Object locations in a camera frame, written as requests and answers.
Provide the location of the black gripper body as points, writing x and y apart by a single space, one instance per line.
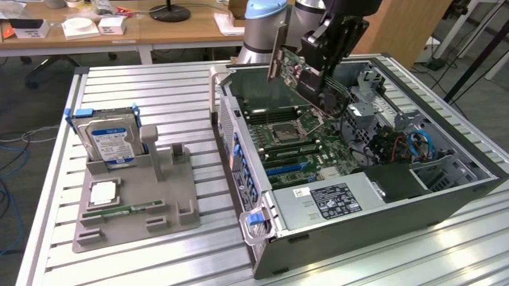
355 7

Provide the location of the green expansion card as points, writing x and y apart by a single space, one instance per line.
307 86

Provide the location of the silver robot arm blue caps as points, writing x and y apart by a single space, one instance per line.
262 35

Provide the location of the wooden cabinet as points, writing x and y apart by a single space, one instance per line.
405 35

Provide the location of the stack of white papers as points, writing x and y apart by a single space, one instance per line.
229 25

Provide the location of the metal socket cover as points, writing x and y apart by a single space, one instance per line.
312 123

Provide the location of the open cardboard box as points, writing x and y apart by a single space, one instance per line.
238 9

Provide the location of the black RAM slot bank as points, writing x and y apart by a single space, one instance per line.
273 115

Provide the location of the tall metal disk bay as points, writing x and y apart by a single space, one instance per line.
368 116

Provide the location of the CPU socket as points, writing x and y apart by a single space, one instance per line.
284 132

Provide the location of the black slanted stand pole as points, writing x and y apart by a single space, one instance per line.
478 62

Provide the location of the green motherboard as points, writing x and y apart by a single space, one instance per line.
335 149

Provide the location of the black round lamp base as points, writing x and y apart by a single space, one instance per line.
169 15

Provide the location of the blue expansion slot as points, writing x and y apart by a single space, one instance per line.
286 169

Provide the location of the small silver chipset heatsink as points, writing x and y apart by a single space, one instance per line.
328 173

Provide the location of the low metal disk bay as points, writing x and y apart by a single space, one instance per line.
445 174

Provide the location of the small white labelled box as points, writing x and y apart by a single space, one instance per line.
113 25

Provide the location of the grey power supply unit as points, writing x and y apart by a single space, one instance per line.
295 214

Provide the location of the clear plastic bag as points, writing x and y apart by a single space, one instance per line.
105 6

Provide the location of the blue case release latch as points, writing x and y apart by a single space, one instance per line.
254 220

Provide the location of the white square holder round insert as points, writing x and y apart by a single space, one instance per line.
82 28

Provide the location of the hard disk blue label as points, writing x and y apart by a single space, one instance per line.
111 143

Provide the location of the hard drive with blue label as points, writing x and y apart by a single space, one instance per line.
83 113

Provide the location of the beige tape roll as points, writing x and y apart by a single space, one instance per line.
74 3

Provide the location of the dark grey open PC case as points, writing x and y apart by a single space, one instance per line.
359 238

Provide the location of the grey cup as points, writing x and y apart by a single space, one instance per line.
54 3

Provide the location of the black office chair base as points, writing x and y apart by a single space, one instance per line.
43 67

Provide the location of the silver CPU chip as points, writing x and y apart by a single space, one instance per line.
102 193

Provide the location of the white box black lid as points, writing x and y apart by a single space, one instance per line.
30 28

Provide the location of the loose green RAM stick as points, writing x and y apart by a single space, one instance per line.
120 210

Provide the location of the grey printed parts rack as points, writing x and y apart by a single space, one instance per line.
132 235

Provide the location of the wooden desk white frame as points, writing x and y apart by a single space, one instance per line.
180 32

